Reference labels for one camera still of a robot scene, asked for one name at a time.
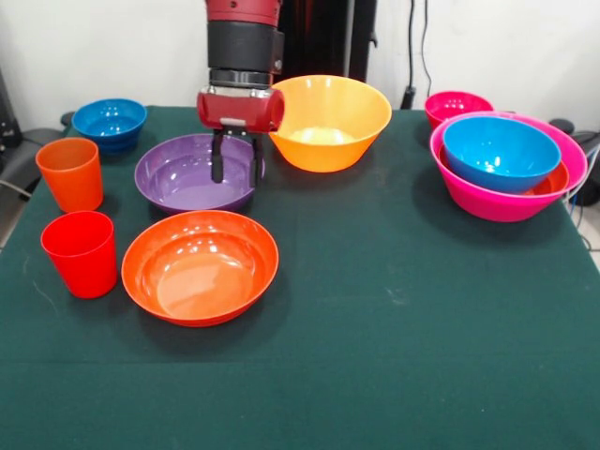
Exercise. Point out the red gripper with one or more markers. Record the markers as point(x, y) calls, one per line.
point(239, 112)

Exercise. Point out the purple plastic bowl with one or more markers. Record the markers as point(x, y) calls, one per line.
point(178, 178)

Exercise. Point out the orange plastic bowl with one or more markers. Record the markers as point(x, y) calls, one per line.
point(337, 117)

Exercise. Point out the orange-red plastic bowl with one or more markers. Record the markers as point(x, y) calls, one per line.
point(199, 281)
point(548, 185)

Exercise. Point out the large magenta plastic bowl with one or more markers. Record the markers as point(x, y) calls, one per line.
point(492, 208)

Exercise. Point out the light blue plastic bowl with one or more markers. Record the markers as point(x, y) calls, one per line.
point(501, 150)

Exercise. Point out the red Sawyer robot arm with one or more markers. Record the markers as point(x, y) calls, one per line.
point(241, 42)

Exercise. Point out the small dark blue bowl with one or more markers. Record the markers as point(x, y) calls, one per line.
point(110, 126)

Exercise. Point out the orange plastic cup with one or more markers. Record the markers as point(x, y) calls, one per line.
point(70, 178)

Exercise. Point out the red plastic cup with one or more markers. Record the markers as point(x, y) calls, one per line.
point(79, 262)

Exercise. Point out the black office chair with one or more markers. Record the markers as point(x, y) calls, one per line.
point(19, 164)
point(565, 126)

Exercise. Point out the small magenta plastic bowl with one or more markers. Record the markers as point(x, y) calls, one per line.
point(457, 105)

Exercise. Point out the dark green table cloth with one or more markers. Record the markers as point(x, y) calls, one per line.
point(304, 384)

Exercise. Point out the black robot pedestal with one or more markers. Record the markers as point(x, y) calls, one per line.
point(328, 37)

